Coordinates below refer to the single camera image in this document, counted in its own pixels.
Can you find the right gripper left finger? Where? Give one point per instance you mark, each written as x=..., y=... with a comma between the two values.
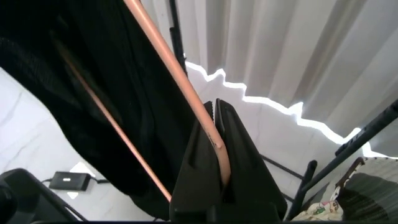
x=196, y=180

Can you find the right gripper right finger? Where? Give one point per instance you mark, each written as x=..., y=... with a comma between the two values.
x=255, y=186

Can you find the pink clothes hanger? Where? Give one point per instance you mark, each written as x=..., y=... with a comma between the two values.
x=172, y=67

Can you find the black garment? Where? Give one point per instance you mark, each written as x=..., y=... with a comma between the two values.
x=133, y=77

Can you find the white laundry basket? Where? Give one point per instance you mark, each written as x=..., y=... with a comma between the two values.
x=373, y=199

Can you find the black clothes rack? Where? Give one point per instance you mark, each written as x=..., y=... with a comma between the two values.
x=367, y=132

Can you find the cream printed garment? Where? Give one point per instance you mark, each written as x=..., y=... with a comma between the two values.
x=323, y=211

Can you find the black power adapter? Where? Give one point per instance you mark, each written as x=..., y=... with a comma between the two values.
x=68, y=182

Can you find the white curtain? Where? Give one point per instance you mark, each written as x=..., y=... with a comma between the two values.
x=280, y=46

